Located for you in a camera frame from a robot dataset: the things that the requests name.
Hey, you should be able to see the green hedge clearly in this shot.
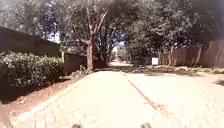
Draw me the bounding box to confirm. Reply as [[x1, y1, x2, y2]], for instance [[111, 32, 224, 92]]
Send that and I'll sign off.
[[0, 50, 65, 90]]

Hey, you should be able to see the white sign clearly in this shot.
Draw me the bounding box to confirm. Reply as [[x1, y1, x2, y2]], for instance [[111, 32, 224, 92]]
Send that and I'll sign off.
[[151, 57, 159, 66]]

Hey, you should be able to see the dark boundary wall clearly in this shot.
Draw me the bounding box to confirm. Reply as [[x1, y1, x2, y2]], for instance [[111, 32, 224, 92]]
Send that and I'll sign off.
[[0, 25, 88, 75]]

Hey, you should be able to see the robot's own part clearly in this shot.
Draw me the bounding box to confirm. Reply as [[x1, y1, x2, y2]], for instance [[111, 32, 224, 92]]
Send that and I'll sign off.
[[140, 122, 153, 128], [71, 123, 83, 128]]

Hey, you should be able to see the brown wooden fence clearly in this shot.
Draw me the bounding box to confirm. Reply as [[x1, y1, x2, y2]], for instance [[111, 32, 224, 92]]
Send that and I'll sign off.
[[159, 39, 224, 69]]

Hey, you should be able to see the pale brick paved road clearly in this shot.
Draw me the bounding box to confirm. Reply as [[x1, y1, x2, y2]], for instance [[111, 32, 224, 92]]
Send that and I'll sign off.
[[9, 60, 224, 128]]

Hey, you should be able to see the red dirt verge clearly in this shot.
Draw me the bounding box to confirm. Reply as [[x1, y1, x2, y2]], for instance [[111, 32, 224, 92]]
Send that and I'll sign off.
[[0, 73, 88, 128]]

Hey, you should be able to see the red brick centre strip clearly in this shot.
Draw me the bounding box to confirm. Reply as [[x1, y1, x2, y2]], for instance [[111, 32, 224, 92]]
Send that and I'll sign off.
[[119, 70, 161, 111]]

